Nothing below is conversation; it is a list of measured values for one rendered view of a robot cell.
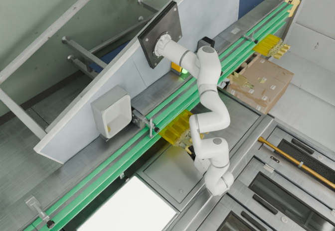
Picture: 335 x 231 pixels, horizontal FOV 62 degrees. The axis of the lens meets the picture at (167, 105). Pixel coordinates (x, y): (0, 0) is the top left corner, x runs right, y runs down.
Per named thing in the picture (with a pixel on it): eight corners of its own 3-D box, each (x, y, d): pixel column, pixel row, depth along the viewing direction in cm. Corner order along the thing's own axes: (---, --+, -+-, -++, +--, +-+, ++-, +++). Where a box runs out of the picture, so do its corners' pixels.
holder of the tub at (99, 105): (98, 135, 152) (107, 144, 149) (90, 103, 131) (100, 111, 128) (121, 117, 160) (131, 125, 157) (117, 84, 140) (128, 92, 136)
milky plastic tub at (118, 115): (97, 131, 147) (108, 140, 144) (90, 103, 130) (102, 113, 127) (121, 112, 156) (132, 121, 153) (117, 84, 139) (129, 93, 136)
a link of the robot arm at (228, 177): (222, 189, 130) (238, 177, 133) (208, 172, 136) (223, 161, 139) (219, 199, 142) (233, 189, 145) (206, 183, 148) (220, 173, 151)
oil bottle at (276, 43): (252, 40, 230) (283, 55, 219) (253, 34, 226) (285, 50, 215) (255, 37, 233) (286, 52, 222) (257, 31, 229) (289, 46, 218)
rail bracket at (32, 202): (25, 203, 128) (54, 238, 119) (11, 188, 115) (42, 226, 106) (34, 195, 130) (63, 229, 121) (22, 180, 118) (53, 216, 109)
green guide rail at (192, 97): (145, 125, 159) (155, 133, 155) (145, 124, 158) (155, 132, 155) (281, 10, 248) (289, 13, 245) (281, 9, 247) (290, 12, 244)
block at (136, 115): (131, 122, 158) (139, 129, 156) (130, 112, 151) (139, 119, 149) (135, 119, 160) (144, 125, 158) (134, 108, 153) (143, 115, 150)
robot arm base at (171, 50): (149, 47, 138) (173, 61, 132) (163, 26, 138) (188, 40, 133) (158, 58, 152) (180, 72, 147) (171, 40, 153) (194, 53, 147)
